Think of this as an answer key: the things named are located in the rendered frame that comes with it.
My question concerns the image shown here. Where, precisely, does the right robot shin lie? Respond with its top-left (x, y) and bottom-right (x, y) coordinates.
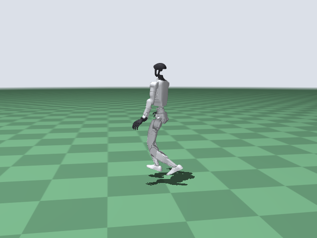
top-left (152, 142), bottom-right (159, 167)

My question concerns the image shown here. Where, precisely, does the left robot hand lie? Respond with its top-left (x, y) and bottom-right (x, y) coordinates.
top-left (132, 117), bottom-right (148, 130)

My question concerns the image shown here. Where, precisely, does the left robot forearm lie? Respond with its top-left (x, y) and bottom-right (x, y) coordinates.
top-left (142, 99), bottom-right (152, 118)

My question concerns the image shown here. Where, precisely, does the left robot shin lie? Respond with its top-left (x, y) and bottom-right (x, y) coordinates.
top-left (150, 147), bottom-right (177, 168)

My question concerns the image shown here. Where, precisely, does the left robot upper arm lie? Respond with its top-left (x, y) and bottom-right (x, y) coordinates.
top-left (150, 81), bottom-right (159, 105)

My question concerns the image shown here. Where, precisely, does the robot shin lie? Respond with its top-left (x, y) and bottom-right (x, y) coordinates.
top-left (152, 142), bottom-right (159, 167)
top-left (150, 147), bottom-right (177, 168)

